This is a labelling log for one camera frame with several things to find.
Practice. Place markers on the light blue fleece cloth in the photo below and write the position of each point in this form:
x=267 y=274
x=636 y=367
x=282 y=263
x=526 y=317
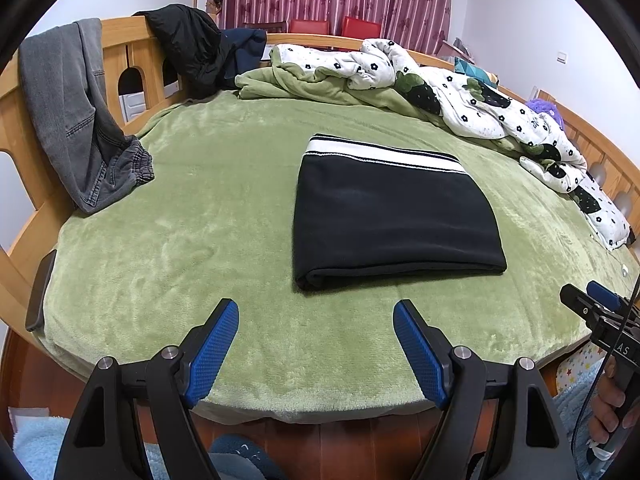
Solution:
x=45 y=442
x=567 y=410

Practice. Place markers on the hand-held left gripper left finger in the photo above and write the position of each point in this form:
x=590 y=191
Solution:
x=215 y=345

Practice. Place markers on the purple plush toy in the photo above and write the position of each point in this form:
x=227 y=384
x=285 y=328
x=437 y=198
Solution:
x=545 y=112

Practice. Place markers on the white wall socket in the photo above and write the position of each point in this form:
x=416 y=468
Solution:
x=562 y=57

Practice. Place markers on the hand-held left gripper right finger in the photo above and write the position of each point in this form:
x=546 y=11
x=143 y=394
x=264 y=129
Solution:
x=417 y=345

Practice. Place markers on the wooden bed frame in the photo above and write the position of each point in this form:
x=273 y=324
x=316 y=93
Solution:
x=135 y=35

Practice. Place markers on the person's right hand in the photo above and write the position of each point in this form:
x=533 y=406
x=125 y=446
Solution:
x=605 y=415

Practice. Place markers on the dark blue slipper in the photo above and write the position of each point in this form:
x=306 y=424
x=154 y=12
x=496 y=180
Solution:
x=240 y=455

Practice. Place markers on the star print cloth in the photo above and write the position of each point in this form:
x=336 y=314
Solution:
x=575 y=367

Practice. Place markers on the red chair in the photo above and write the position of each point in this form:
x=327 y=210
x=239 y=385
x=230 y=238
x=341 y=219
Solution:
x=309 y=27
x=361 y=27

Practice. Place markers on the black jacket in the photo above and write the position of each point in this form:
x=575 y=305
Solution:
x=190 y=45

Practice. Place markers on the dark wooden chair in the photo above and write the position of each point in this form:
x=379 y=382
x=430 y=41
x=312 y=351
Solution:
x=265 y=26

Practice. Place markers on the grey jeans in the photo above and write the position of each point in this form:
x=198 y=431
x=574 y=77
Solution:
x=65 y=110

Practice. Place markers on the white floral quilt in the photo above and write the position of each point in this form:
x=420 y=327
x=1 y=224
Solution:
x=470 y=100

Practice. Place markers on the black pants with striped waistband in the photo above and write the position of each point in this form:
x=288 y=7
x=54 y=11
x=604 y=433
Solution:
x=390 y=220

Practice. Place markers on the navy blue garment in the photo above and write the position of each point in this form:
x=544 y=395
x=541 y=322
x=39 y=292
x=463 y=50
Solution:
x=247 y=45

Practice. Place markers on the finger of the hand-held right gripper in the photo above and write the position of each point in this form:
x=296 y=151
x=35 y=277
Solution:
x=605 y=295
x=577 y=297

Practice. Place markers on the green fleece blanket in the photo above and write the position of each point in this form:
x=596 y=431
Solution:
x=200 y=210

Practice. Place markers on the teal patterned pillow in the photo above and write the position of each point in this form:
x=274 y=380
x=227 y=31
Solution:
x=472 y=67

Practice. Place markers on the wooden coat rack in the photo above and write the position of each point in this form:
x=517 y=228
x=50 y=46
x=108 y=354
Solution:
x=207 y=2

